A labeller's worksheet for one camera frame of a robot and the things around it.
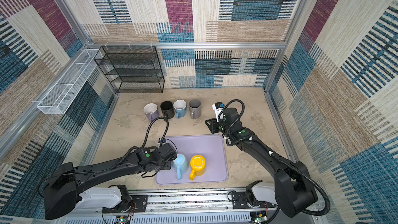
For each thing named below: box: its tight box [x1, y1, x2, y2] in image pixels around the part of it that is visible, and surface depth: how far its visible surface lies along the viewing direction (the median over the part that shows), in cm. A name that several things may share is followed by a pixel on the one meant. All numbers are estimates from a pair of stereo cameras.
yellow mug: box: [189, 155, 207, 181], surface depth 78 cm
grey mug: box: [188, 99, 202, 120], surface depth 101 cm
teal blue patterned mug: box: [173, 99, 188, 119], surface depth 101 cm
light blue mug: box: [172, 153, 190, 180], surface depth 77 cm
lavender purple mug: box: [143, 102, 160, 123], surface depth 102 cm
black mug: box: [160, 100, 175, 119], surface depth 101 cm
